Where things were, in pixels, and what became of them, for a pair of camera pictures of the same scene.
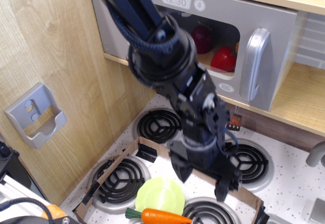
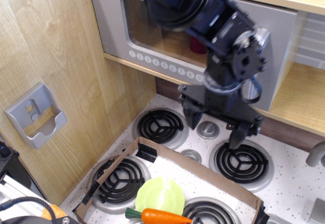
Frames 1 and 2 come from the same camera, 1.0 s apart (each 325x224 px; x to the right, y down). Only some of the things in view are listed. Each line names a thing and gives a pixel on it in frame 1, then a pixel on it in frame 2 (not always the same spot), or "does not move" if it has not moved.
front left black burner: [122, 183] does not move
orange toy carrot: [151, 216] does not move
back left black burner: [159, 126] does not move
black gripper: [214, 162] to [230, 107]
